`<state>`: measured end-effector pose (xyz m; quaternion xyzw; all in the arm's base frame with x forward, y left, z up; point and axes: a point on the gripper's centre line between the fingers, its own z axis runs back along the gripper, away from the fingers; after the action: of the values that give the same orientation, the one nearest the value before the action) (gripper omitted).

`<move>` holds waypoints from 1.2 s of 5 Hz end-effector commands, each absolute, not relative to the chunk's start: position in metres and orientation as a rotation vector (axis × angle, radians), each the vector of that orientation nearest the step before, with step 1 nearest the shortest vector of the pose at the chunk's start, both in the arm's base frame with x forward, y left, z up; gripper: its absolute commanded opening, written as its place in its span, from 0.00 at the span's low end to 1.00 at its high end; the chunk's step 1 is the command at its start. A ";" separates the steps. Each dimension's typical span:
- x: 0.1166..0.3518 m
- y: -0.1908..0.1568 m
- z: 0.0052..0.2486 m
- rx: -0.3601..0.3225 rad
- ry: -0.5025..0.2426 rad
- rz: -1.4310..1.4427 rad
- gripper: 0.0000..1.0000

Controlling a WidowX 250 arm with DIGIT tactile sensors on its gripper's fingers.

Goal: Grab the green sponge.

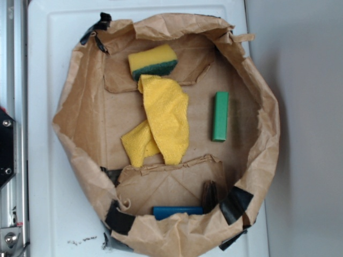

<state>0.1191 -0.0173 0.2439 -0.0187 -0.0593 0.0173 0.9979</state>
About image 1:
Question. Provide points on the white plastic tray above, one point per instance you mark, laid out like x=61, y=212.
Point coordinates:
x=61, y=220

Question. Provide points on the yellow green sponge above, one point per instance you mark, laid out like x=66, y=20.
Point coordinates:
x=160, y=61

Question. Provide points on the metal frame rail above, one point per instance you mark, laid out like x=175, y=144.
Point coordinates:
x=14, y=196

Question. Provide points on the blue rectangular block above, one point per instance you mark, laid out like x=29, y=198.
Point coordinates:
x=162, y=212

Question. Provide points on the green rectangular block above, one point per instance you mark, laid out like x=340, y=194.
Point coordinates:
x=220, y=117

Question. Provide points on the yellow microfiber cloth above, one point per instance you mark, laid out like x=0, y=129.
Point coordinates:
x=166, y=128

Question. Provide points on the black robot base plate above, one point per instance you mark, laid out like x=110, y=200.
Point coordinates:
x=7, y=152

